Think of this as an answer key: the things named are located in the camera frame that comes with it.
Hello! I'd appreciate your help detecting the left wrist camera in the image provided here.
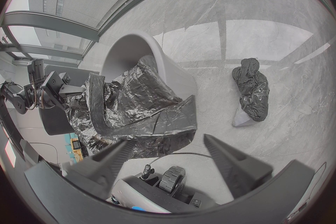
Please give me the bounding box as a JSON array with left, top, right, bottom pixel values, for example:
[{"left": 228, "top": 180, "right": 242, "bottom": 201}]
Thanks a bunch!
[{"left": 41, "top": 70, "right": 72, "bottom": 99}]

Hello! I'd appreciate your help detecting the blue-green box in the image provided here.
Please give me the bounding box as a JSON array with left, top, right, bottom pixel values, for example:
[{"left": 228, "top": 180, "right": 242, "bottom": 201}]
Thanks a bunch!
[{"left": 62, "top": 132, "right": 89, "bottom": 159}]

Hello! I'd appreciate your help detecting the window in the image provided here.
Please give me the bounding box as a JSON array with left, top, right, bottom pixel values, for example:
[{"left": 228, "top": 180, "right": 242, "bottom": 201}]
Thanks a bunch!
[{"left": 0, "top": 0, "right": 336, "bottom": 66}]

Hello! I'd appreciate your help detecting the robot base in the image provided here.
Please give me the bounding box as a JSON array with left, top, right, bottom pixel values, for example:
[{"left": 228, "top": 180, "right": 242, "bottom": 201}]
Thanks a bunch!
[{"left": 111, "top": 165, "right": 219, "bottom": 215}]

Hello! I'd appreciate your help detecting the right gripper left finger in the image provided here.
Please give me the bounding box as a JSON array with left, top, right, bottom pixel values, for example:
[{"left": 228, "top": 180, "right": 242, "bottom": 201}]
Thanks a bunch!
[{"left": 64, "top": 139, "right": 133, "bottom": 199}]

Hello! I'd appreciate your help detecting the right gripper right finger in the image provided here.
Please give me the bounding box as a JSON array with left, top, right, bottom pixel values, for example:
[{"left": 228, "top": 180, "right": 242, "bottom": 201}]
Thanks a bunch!
[{"left": 203, "top": 134, "right": 274, "bottom": 199}]

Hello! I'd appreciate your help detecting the black plastic bag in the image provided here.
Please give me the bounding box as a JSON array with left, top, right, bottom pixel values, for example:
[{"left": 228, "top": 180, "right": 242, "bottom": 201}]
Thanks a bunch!
[{"left": 64, "top": 55, "right": 198, "bottom": 161}]

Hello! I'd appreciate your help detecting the white paper piece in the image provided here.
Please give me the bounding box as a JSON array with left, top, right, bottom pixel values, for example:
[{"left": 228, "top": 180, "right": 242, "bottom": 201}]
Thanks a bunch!
[{"left": 232, "top": 109, "right": 254, "bottom": 128}]

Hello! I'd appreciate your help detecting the white trash bin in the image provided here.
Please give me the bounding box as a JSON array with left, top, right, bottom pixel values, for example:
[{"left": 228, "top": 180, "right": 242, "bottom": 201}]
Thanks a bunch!
[{"left": 100, "top": 30, "right": 198, "bottom": 145}]

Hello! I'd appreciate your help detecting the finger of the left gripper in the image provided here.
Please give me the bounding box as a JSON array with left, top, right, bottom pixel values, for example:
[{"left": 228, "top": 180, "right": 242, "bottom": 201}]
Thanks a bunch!
[
  {"left": 51, "top": 94, "right": 67, "bottom": 113},
  {"left": 59, "top": 85, "right": 87, "bottom": 96}
]

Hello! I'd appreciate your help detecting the black cable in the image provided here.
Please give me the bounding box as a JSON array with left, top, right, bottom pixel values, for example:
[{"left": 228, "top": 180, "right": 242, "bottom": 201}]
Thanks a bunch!
[{"left": 145, "top": 152, "right": 328, "bottom": 220}]

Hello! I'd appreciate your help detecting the black plastic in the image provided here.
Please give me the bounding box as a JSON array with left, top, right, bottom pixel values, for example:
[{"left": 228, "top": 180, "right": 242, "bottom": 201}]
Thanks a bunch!
[{"left": 232, "top": 58, "right": 270, "bottom": 123}]

